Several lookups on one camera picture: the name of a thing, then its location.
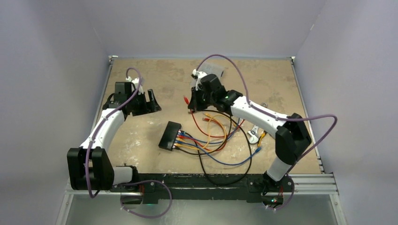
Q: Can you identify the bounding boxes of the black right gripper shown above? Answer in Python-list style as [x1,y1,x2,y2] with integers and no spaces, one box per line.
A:
[189,85,216,111]

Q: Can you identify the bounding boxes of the blue ethernet cable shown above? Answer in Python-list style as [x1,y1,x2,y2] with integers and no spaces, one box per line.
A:
[175,141,262,166]
[177,118,242,147]

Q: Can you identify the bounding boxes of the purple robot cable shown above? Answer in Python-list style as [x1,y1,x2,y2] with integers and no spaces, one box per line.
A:
[192,54,338,211]
[84,67,172,219]

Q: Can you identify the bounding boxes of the red ethernet cable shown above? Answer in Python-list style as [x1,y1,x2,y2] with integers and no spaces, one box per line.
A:
[183,96,245,139]
[177,117,232,153]

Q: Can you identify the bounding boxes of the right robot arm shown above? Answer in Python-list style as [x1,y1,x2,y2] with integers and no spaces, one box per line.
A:
[188,70,312,191]

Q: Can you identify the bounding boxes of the clear plastic parts box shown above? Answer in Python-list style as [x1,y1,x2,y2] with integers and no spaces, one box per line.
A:
[198,62,225,78]

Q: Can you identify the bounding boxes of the yellow handled pliers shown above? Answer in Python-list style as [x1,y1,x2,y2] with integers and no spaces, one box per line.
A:
[257,131,267,147]

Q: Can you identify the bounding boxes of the black ethernet cable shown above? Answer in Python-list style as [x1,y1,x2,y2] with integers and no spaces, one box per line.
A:
[175,109,253,187]

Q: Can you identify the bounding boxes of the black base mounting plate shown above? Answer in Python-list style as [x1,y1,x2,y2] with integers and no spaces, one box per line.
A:
[111,173,294,204]

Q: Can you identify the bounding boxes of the aluminium frame rail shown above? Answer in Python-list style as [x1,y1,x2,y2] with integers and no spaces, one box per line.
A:
[64,174,339,196]

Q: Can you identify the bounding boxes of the black network switch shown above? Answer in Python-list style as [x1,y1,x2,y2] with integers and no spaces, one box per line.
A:
[158,121,182,151]

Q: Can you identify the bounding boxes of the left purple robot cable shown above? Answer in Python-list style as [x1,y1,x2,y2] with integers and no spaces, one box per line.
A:
[84,67,172,219]

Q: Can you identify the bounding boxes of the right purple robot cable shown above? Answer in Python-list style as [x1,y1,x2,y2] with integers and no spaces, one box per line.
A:
[192,54,338,211]

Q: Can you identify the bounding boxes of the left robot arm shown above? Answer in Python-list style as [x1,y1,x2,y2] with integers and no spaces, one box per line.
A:
[67,78,161,192]

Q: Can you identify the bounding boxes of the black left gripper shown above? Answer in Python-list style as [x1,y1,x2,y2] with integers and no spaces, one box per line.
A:
[128,90,160,116]

